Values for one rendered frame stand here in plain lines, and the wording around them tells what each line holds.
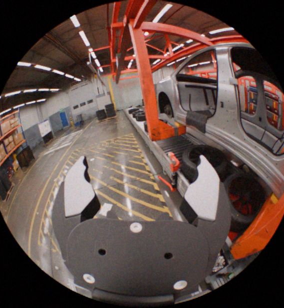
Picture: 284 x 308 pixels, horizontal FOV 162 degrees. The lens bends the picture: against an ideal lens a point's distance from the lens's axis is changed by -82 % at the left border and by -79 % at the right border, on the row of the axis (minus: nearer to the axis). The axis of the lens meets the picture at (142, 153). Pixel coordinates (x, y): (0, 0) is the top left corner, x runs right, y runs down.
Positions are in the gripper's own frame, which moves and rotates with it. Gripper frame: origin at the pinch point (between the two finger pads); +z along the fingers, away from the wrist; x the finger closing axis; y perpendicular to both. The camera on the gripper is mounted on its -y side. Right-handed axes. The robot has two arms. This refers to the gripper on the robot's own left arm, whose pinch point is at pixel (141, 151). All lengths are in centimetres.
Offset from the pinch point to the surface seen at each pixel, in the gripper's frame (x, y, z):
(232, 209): 73, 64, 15
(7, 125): -997, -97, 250
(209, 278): 44, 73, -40
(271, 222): 51, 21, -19
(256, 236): 53, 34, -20
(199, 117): 70, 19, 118
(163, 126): 29, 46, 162
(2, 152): -945, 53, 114
